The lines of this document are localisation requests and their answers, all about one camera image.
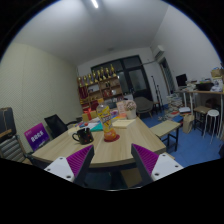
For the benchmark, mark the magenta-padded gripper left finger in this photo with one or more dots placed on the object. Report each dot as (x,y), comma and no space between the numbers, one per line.
(63,166)

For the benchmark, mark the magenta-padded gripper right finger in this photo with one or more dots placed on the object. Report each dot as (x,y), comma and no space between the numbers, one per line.
(160,166)

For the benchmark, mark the yellow-labelled drink bottle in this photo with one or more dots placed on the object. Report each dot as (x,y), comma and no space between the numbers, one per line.
(106,121)

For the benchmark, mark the black mug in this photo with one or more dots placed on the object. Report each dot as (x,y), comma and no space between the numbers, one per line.
(84,136)

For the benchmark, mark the low wooden bench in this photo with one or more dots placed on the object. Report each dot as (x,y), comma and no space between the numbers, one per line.
(165,127)

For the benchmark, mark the purple sign board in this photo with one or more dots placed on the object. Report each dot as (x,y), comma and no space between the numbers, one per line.
(37,136)

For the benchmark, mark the black office chair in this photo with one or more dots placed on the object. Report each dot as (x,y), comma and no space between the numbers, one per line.
(56,125)

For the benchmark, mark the brown paper bag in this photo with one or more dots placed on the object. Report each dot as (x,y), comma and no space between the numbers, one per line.
(188,123)

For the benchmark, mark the flat round red coaster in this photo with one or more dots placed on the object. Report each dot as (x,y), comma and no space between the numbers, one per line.
(116,138)

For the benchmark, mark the teal book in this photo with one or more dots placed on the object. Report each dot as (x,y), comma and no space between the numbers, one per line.
(97,127)

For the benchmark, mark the striped cushioned chair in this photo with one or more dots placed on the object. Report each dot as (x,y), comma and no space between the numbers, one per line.
(11,146)

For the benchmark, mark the beige notepad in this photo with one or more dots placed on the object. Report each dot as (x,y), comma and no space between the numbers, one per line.
(124,123)

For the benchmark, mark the yellow gift box red ribbon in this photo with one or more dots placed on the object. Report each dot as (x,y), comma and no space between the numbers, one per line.
(88,115)

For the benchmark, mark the pink flowers in white pot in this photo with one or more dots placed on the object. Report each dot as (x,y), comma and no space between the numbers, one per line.
(131,111)

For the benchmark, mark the grey armchair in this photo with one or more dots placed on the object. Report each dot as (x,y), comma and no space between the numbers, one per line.
(144,105)

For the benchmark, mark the stack of books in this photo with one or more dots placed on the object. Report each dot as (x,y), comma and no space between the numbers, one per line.
(173,103)

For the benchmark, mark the white round stool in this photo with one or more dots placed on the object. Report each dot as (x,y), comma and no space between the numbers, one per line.
(212,113)

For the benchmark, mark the wooden shelf unit with trophies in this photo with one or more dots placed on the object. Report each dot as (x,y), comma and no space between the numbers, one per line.
(101,90)

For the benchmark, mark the cluttered wooden side desk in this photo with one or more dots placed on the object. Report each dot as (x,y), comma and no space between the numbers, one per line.
(203,91)

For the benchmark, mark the black computer monitor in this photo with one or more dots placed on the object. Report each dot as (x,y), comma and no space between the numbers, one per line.
(181,80)

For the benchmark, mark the black framed glass door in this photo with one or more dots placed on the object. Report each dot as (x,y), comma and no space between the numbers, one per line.
(136,78)

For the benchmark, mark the white wall air conditioner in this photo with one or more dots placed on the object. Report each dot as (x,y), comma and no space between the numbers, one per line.
(158,52)

